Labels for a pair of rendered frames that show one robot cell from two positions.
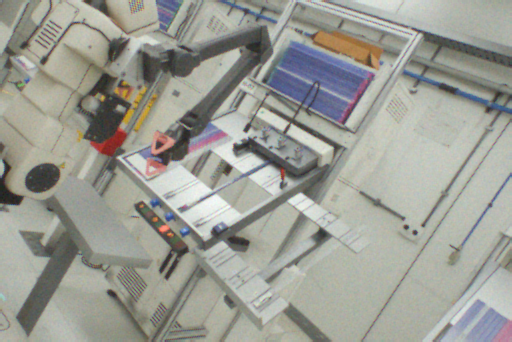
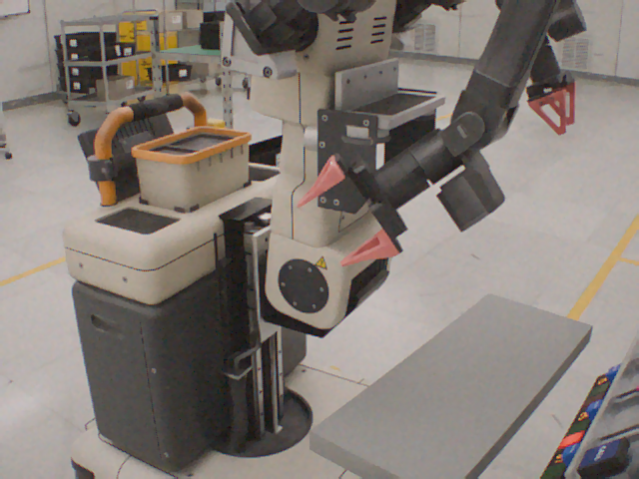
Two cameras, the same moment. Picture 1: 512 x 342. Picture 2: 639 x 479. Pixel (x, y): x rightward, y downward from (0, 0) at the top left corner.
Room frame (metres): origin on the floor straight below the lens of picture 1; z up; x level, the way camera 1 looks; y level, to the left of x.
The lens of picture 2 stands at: (1.32, -0.50, 1.24)
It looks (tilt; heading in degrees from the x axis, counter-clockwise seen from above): 22 degrees down; 90
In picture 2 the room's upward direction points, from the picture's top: straight up
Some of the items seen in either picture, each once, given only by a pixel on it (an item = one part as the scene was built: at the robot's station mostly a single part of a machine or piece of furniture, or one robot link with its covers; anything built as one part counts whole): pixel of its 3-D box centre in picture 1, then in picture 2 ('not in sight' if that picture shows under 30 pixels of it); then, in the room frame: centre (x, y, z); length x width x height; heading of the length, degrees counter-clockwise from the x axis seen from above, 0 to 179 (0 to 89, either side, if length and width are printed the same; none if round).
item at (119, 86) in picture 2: not in sight; (115, 87); (-0.60, 5.49, 0.30); 0.30 x 0.23 x 0.18; 72
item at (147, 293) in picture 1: (203, 280); not in sight; (2.31, -0.07, 0.31); 0.70 x 0.65 x 0.62; 54
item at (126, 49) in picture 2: not in sight; (111, 52); (-0.61, 5.47, 0.63); 0.40 x 0.30 x 0.14; 68
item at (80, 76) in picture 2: not in sight; (88, 68); (-1.18, 6.39, 0.38); 0.65 x 0.46 x 0.75; 147
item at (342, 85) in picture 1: (319, 83); not in sight; (2.18, -0.05, 1.52); 0.51 x 0.13 x 0.27; 54
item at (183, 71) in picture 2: not in sight; (169, 73); (-0.29, 6.42, 0.29); 0.40 x 0.30 x 0.14; 54
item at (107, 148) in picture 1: (80, 186); not in sight; (2.36, 0.78, 0.39); 0.24 x 0.24 x 0.78; 54
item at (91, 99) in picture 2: not in sight; (115, 66); (-0.60, 5.50, 0.50); 0.90 x 0.54 x 1.00; 68
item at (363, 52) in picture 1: (356, 51); not in sight; (2.48, -0.14, 1.82); 0.68 x 0.30 x 0.20; 54
